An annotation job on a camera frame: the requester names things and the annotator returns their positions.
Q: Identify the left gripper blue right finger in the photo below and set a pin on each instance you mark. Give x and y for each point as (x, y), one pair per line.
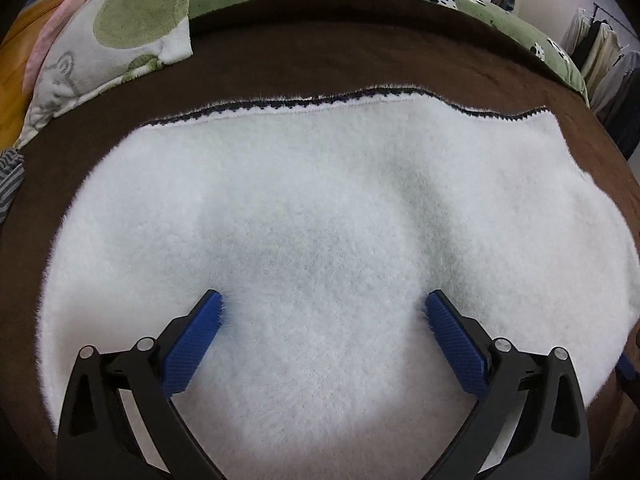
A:
(529, 420)

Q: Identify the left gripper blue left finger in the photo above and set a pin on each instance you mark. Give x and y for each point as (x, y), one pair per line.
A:
(118, 420)

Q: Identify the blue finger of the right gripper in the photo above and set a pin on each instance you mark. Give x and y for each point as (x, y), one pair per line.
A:
(625, 368)

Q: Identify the white fluffy cardigan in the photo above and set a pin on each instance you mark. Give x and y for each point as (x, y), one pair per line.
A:
(325, 226)

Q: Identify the clothes rack with garments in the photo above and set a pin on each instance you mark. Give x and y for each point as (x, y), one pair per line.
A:
(611, 74)

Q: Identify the grey striped garment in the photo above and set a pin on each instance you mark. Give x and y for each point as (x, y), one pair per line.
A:
(12, 175)

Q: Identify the wooden headboard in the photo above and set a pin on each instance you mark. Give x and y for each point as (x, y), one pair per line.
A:
(15, 50)

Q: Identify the white green fleece pillow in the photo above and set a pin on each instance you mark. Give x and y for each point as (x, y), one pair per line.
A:
(105, 43)

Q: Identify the pink pillow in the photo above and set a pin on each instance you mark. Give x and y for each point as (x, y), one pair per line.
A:
(46, 37)

